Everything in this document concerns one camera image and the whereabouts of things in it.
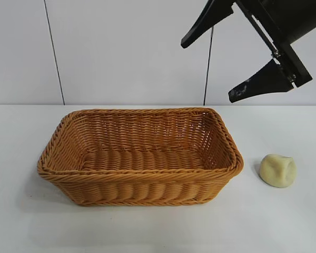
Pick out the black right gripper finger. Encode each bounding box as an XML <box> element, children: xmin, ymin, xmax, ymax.
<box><xmin>228</xmin><ymin>58</ymin><xmax>297</xmax><ymax>103</ymax></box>
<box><xmin>181</xmin><ymin>0</ymin><xmax>234</xmax><ymax>49</ymax></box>

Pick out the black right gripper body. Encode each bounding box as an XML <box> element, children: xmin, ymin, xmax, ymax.
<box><xmin>233</xmin><ymin>0</ymin><xmax>316</xmax><ymax>87</ymax></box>

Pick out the pale yellow egg yolk pastry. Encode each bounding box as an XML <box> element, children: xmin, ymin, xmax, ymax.
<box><xmin>260</xmin><ymin>154</ymin><xmax>298</xmax><ymax>188</ymax></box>

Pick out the woven wicker basket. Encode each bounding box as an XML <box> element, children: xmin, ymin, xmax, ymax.
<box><xmin>36</xmin><ymin>107</ymin><xmax>245</xmax><ymax>208</ymax></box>

